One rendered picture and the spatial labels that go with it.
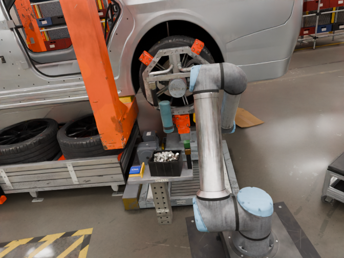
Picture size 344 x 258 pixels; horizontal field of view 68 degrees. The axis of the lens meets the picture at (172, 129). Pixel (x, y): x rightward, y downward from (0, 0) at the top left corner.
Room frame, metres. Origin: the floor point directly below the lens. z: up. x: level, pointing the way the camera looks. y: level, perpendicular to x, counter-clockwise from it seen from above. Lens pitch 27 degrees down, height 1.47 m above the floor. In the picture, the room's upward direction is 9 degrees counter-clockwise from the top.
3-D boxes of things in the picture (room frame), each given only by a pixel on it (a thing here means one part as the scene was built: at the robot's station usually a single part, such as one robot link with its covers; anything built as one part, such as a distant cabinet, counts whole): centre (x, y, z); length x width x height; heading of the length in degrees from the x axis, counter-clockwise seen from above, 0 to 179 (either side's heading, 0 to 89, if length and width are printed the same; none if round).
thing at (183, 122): (2.06, -0.11, 0.48); 0.16 x 0.12 x 0.17; 173
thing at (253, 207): (0.83, -0.30, 0.58); 0.17 x 0.15 x 0.18; 83
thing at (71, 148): (2.23, 0.74, 0.39); 0.66 x 0.66 x 0.24
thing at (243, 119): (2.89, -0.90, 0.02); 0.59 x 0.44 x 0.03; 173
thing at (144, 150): (2.01, 0.21, 0.26); 0.42 x 0.18 x 0.35; 173
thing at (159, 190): (1.42, 0.15, 0.21); 0.10 x 0.10 x 0.42; 83
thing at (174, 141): (2.19, -0.12, 0.32); 0.40 x 0.30 x 0.28; 83
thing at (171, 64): (1.91, 0.01, 1.03); 0.19 x 0.18 x 0.11; 173
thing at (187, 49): (2.02, -0.10, 0.85); 0.54 x 0.07 x 0.54; 83
